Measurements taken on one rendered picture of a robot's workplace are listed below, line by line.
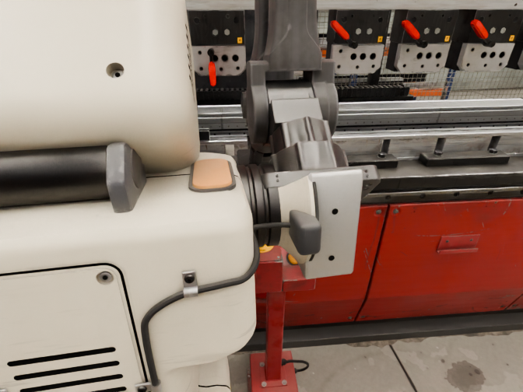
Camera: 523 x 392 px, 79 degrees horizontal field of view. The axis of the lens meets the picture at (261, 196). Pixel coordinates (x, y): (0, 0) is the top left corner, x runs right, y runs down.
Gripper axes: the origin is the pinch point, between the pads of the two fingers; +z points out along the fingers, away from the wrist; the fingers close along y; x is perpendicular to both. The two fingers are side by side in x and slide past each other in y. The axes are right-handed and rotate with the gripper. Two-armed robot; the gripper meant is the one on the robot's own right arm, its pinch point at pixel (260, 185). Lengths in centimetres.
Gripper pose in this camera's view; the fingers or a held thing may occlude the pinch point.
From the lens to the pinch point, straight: 73.2
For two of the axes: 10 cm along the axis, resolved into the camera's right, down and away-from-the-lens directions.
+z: -0.7, 5.3, 8.4
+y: -9.9, 0.8, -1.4
